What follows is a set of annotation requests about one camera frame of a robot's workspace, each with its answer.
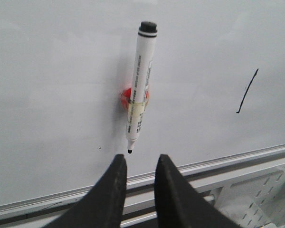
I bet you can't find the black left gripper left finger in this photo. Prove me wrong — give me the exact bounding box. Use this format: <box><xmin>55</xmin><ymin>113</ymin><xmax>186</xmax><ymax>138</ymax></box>
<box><xmin>44</xmin><ymin>154</ymin><xmax>127</xmax><ymax>228</ymax></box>

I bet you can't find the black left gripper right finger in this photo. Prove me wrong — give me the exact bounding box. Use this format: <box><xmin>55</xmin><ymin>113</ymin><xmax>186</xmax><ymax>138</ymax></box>
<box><xmin>154</xmin><ymin>154</ymin><xmax>240</xmax><ymax>228</ymax></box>

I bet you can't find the red round magnet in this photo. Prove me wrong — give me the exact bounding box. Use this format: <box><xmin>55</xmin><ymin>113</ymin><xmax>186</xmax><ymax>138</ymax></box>
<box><xmin>120</xmin><ymin>88</ymin><xmax>150</xmax><ymax>111</ymax></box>

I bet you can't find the white whiteboard marker pen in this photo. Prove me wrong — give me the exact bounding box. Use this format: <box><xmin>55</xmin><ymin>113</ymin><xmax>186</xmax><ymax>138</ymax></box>
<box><xmin>126</xmin><ymin>21</ymin><xmax>158</xmax><ymax>154</ymax></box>

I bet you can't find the large white whiteboard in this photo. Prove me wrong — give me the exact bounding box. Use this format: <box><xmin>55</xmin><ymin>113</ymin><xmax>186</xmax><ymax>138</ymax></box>
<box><xmin>0</xmin><ymin>0</ymin><xmax>285</xmax><ymax>211</ymax></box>

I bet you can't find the white perforated metal panel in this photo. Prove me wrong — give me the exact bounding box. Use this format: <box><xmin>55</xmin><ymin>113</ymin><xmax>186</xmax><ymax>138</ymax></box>
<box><xmin>214</xmin><ymin>168</ymin><xmax>285</xmax><ymax>228</ymax></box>

